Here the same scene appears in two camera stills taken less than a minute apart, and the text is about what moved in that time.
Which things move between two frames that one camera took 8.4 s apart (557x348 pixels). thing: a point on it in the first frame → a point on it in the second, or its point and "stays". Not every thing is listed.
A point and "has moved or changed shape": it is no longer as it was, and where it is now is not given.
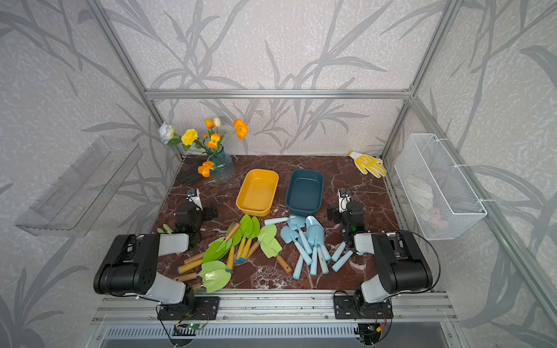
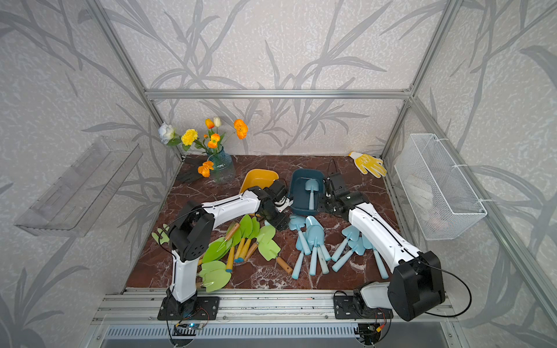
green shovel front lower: x=214 y=280 stays
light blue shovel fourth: x=315 y=234 stays
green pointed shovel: x=254 y=227 stays
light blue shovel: x=292 y=220 → x=312 y=185
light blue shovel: x=296 y=223 stays
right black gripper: x=336 y=211 → x=322 y=206
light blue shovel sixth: x=298 y=267 stays
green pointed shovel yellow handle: x=246 y=228 stays
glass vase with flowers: x=220 y=166 stays
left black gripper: x=208 y=216 → x=278 y=224
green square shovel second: x=265 y=234 stays
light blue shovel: x=289 y=235 has moved or changed shape
